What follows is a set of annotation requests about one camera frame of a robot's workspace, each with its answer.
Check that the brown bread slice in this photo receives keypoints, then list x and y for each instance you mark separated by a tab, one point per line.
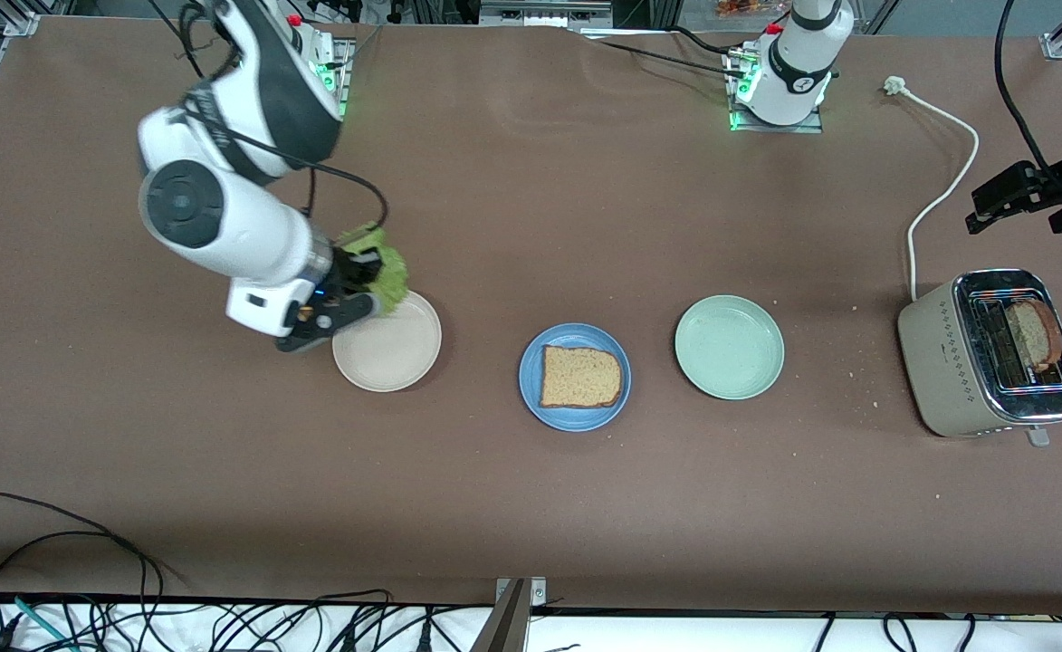
580	376
1033	333

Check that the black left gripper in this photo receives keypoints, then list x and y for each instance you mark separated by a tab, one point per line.
1061	186

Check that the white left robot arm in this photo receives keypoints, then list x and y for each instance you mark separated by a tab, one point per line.
798	63

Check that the orange snack packet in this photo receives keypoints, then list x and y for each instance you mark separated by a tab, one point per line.
743	7

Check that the grey metal box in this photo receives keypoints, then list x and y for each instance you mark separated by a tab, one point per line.
544	11

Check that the green lettuce leaf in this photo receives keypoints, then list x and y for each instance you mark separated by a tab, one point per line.
393	272

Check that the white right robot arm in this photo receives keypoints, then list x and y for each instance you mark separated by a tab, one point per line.
223	217

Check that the green round plate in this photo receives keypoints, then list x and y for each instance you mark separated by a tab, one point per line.
729	348

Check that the blue round plate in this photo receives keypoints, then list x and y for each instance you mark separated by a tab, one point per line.
575	420

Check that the metal post bracket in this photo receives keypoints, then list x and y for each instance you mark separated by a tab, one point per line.
512	625

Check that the beige chrome toaster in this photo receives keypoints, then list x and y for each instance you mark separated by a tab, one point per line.
947	362

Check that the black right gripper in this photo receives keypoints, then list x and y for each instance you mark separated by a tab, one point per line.
348	270

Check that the white round plate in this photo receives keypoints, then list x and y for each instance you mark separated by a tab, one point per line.
395	353

